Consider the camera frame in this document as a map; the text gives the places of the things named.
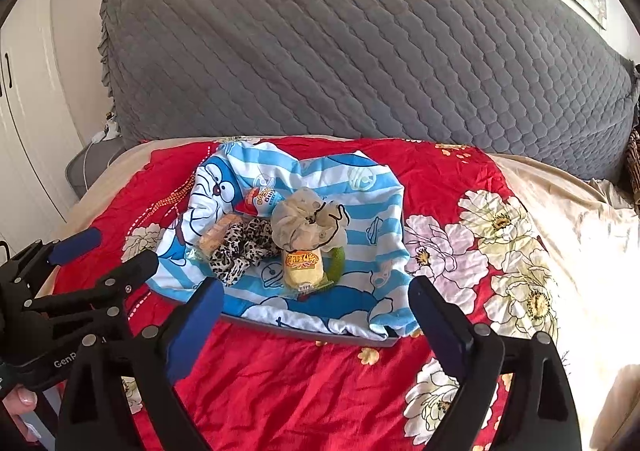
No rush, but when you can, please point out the beige sheer scrunchie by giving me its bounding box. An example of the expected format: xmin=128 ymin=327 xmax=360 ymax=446
xmin=270 ymin=187 xmax=348 ymax=252

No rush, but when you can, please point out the beige bed sheet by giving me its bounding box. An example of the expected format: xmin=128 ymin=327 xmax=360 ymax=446
xmin=65 ymin=136 xmax=640 ymax=451

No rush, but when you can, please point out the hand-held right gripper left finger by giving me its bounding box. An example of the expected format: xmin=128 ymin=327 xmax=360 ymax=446
xmin=55 ymin=276 xmax=226 ymax=451

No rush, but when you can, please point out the grey quilted headboard cover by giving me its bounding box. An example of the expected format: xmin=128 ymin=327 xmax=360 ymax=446
xmin=97 ymin=0 xmax=640 ymax=182

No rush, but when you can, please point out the white charging cable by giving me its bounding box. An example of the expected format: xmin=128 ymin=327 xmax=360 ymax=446
xmin=82 ymin=123 xmax=118 ymax=192

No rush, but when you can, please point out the green fuzzy scrunchie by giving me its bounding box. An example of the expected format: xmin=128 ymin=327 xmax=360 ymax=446
xmin=322 ymin=243 xmax=348 ymax=292

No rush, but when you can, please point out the red egg-shaped toy pack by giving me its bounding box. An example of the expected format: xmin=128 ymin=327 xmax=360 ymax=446
xmin=235 ymin=186 xmax=288 ymax=216

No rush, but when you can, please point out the blue striped cartoon cloth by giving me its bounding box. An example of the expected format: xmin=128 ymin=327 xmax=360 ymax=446
xmin=145 ymin=141 xmax=421 ymax=337

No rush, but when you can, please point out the white wardrobe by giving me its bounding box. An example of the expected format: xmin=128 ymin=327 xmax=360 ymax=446
xmin=0 ymin=0 xmax=86 ymax=242

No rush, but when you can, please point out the yellow cake packet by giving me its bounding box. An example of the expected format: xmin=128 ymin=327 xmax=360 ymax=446
xmin=280 ymin=246 xmax=331 ymax=299

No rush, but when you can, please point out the leopard print scrunchie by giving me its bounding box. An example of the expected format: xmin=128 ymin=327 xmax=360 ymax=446
xmin=207 ymin=217 xmax=281 ymax=287

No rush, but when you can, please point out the clear sandwich cake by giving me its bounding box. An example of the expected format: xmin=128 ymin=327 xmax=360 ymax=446
xmin=197 ymin=213 xmax=248 ymax=257

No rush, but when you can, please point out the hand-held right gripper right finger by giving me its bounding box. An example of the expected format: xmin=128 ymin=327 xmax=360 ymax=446
xmin=407 ymin=275 xmax=583 ymax=451

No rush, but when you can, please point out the person's left hand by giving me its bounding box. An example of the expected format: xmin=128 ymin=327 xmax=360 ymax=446
xmin=2 ymin=386 xmax=38 ymax=442

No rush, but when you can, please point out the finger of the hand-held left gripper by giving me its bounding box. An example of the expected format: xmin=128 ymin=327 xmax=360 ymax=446
xmin=32 ymin=249 xmax=160 ymax=317
xmin=7 ymin=227 xmax=103 ymax=283

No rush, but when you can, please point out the pile of clothes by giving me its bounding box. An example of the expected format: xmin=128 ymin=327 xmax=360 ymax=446
xmin=620 ymin=58 xmax=640 ymax=206

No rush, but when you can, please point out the red floral blanket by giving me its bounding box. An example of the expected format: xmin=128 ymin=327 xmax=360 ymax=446
xmin=50 ymin=136 xmax=566 ymax=451

